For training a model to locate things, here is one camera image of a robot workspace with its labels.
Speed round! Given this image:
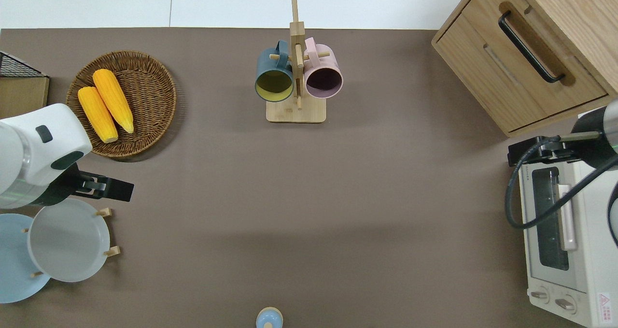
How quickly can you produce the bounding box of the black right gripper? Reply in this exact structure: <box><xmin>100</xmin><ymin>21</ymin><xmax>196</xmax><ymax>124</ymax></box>
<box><xmin>507</xmin><ymin>136</ymin><xmax>581</xmax><ymax>167</ymax></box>

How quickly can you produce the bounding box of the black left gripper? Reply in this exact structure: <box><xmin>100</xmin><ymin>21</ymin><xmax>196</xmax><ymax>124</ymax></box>
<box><xmin>44</xmin><ymin>164</ymin><xmax>135</xmax><ymax>207</ymax></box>

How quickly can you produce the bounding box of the gray plate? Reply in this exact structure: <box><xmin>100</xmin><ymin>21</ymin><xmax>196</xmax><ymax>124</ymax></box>
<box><xmin>28</xmin><ymin>199</ymin><xmax>111</xmax><ymax>283</ymax></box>

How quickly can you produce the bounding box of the wooden plate rack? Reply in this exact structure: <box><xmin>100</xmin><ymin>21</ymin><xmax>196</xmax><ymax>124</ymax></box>
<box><xmin>22</xmin><ymin>207</ymin><xmax>121</xmax><ymax>278</ymax></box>

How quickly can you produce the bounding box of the light blue plate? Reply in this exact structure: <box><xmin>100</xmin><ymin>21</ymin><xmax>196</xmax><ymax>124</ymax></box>
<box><xmin>0</xmin><ymin>214</ymin><xmax>51</xmax><ymax>304</ymax></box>

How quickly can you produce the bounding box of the yellow corn cob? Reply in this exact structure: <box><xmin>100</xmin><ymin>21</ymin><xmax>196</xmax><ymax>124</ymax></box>
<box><xmin>78</xmin><ymin>86</ymin><xmax>119</xmax><ymax>143</ymax></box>
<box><xmin>93</xmin><ymin>69</ymin><xmax>135</xmax><ymax>134</ymax></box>

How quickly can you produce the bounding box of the brown wicker basket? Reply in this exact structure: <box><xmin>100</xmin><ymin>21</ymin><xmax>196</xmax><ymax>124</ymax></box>
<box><xmin>66</xmin><ymin>51</ymin><xmax>177</xmax><ymax>158</ymax></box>

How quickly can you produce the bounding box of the wooden drawer cabinet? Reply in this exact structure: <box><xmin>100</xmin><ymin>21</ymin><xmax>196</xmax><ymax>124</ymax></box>
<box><xmin>431</xmin><ymin>0</ymin><xmax>618</xmax><ymax>138</ymax></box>

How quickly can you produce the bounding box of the white toaster oven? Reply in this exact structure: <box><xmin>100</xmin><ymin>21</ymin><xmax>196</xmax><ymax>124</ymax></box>
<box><xmin>518</xmin><ymin>108</ymin><xmax>618</xmax><ymax>328</ymax></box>

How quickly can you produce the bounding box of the wooden mug tree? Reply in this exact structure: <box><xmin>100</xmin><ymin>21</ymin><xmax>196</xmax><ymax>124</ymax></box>
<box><xmin>266</xmin><ymin>0</ymin><xmax>332</xmax><ymax>124</ymax></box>

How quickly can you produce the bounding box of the dark teal mug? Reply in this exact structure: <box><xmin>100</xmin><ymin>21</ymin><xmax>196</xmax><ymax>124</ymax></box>
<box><xmin>255</xmin><ymin>40</ymin><xmax>295</xmax><ymax>102</ymax></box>

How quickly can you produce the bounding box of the blue dome bell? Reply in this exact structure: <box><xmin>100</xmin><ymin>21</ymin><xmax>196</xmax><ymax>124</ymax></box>
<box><xmin>256</xmin><ymin>307</ymin><xmax>284</xmax><ymax>328</ymax></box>

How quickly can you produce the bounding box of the pink mug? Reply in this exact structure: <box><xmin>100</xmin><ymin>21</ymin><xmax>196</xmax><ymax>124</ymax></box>
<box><xmin>303</xmin><ymin>37</ymin><xmax>344</xmax><ymax>100</ymax></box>

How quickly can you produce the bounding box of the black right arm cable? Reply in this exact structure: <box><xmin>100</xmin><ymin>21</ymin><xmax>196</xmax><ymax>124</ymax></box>
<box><xmin>505</xmin><ymin>135</ymin><xmax>618</xmax><ymax>249</ymax></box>

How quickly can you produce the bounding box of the black cabinet handle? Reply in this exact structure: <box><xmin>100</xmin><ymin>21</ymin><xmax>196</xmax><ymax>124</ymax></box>
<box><xmin>498</xmin><ymin>11</ymin><xmax>566</xmax><ymax>84</ymax></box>

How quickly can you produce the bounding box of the wire grid wooden shelf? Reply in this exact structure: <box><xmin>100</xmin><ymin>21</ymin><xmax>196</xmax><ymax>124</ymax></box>
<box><xmin>0</xmin><ymin>51</ymin><xmax>50</xmax><ymax>120</ymax></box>

